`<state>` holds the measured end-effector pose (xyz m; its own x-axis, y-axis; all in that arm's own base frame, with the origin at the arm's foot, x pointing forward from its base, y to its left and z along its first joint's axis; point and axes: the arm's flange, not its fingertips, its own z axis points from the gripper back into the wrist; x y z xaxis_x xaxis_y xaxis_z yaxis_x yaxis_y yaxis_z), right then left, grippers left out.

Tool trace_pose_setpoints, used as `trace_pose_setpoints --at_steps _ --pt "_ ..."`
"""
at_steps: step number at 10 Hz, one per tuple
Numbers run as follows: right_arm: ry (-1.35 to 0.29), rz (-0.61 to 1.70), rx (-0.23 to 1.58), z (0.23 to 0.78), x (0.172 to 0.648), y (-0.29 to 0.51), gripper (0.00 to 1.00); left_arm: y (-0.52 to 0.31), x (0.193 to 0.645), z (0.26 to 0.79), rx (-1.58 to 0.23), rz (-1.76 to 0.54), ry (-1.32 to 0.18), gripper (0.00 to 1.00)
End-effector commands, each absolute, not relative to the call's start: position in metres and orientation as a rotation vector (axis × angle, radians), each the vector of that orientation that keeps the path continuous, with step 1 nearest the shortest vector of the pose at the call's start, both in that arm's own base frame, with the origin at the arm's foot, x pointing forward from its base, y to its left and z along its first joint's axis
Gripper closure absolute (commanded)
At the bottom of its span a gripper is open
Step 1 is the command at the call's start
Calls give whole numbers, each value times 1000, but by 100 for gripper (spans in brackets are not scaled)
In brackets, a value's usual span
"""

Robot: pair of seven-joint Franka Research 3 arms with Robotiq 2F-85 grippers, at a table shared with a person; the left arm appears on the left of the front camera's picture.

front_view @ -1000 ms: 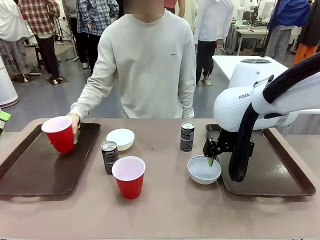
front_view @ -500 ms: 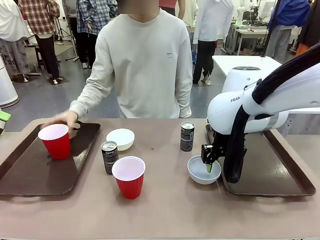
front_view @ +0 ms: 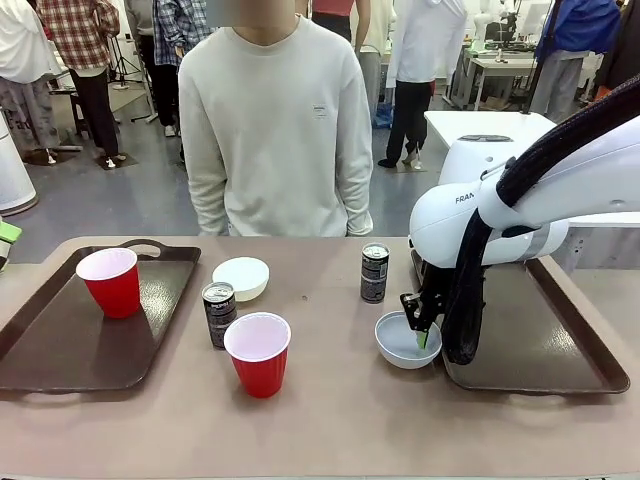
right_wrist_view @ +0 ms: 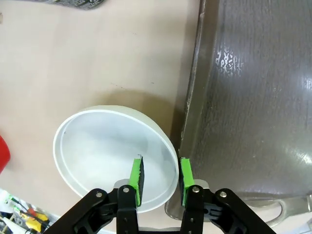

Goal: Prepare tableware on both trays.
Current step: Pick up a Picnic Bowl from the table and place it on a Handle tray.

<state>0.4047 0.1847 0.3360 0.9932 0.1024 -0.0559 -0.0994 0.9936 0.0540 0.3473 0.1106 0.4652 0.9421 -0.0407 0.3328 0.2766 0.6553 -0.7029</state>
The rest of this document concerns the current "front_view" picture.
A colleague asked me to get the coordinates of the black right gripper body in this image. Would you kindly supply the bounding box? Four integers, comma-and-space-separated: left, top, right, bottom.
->
410, 248, 455, 329

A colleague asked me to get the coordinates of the white bowl with bluish inside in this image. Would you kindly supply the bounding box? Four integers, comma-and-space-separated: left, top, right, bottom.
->
374, 310, 444, 371

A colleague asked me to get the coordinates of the person's right forearm cream sleeve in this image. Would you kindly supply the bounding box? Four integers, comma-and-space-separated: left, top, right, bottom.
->
186, 159, 230, 237

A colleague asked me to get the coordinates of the person's left forearm cream sleeve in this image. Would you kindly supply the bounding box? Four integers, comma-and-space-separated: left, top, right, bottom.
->
337, 159, 375, 237

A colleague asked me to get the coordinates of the black drink can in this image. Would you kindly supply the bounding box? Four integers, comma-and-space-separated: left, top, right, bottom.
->
201, 281, 237, 351
360, 242, 391, 304

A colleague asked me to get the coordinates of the white cylindrical appliance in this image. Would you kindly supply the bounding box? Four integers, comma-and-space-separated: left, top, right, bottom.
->
0, 110, 40, 217

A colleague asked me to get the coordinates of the brown plastic serving tray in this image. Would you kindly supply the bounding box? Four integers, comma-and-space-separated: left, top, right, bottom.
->
409, 248, 632, 397
0, 238, 202, 397

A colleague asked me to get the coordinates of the red plastic cup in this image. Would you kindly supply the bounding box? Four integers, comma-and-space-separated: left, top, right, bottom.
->
75, 247, 142, 320
223, 311, 292, 400

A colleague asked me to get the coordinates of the white background table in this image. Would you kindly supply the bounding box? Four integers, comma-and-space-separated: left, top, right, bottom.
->
423, 109, 558, 152

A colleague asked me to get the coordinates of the bystander in white shirt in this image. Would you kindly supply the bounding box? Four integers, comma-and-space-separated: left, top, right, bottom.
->
0, 0, 62, 164

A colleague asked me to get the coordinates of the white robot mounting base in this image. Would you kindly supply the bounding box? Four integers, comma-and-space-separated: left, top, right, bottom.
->
568, 212, 640, 274

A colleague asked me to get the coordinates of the blue bag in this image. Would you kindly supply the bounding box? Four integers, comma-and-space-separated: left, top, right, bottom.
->
373, 102, 397, 130

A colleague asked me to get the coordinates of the bystander in red plaid shirt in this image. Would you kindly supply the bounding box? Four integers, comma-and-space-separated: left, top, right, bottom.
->
36, 0, 125, 170

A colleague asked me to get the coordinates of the black tripod stand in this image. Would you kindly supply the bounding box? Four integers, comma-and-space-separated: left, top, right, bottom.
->
110, 34, 147, 91

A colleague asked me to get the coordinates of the person in cream sweatshirt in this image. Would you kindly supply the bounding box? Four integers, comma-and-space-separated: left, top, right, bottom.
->
178, 12, 375, 238

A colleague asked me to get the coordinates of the grey metal workbench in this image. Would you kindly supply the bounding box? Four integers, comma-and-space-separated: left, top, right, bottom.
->
448, 43, 542, 112

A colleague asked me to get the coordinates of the bystander in white hoodie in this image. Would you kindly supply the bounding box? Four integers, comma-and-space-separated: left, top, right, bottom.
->
377, 0, 469, 170

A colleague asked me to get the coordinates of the bystander in blue plaid shirt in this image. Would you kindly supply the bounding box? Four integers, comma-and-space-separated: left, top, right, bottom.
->
124, 0, 214, 139

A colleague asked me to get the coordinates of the bystander in blue jacket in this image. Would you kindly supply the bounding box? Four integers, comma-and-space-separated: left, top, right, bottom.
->
530, 0, 622, 124

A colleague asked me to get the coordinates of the bystander in red top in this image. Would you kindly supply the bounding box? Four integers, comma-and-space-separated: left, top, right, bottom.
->
308, 0, 359, 42

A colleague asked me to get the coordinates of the bystander in dark clothes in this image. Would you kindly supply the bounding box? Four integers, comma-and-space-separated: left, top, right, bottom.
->
594, 0, 640, 92

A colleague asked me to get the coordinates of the black braided cable sleeve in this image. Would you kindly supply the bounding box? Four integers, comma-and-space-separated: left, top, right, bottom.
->
440, 72, 640, 366

